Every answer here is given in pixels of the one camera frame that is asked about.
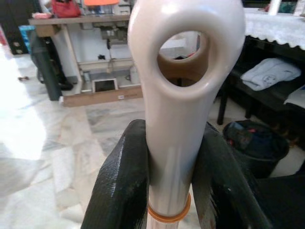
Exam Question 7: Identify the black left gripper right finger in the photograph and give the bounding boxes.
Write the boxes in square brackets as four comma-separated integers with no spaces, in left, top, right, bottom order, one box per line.
[191,121,272,229]

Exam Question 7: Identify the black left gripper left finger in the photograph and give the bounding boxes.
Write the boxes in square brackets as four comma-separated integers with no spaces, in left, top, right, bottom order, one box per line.
[80,118,151,229]

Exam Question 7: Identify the beige broom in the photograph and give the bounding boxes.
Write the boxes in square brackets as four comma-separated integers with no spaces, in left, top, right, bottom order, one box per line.
[127,0,246,229]

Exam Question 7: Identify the black round basket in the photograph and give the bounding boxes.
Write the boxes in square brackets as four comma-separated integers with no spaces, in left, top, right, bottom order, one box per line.
[223,118,291,180]

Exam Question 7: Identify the long wooden board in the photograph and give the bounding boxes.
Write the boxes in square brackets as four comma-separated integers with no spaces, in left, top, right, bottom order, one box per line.
[62,85,144,108]

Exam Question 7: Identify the white framed tablet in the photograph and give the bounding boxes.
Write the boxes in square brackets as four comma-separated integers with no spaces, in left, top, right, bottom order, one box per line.
[91,78,119,94]

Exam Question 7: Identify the grey white folded item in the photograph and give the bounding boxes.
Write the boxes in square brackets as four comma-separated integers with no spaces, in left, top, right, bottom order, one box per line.
[284,84,305,107]

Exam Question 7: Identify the light blue folded cloth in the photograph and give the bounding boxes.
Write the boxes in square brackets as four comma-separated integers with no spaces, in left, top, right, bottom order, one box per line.
[239,57,303,92]

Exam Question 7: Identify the black tall bag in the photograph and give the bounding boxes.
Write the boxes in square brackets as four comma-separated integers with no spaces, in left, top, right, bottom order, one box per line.
[29,30,74,102]

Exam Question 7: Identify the black shelf cabinet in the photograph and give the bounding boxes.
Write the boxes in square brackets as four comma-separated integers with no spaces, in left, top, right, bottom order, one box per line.
[216,35,305,153]

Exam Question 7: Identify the white lace cloth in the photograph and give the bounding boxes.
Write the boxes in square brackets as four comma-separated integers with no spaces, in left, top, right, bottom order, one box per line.
[243,8,305,51]

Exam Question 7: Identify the white sewing machine table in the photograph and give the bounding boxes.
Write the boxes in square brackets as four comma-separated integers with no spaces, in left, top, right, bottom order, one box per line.
[28,14,143,94]

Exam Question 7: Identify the blue plastic crate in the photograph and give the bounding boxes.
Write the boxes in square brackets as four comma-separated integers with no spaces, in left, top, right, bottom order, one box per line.
[18,24,37,52]

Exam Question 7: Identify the red bag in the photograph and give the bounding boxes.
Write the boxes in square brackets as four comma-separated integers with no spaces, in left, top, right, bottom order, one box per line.
[51,0,82,19]

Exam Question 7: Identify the orange plastic item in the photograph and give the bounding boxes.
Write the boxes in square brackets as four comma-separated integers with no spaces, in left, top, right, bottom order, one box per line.
[83,0,120,7]

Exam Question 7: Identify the pink cloth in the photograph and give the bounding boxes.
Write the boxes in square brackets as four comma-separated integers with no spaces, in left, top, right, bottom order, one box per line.
[31,11,52,20]

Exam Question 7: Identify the dark tall cabinet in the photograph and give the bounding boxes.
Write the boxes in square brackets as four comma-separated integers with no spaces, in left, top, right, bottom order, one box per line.
[0,0,46,56]

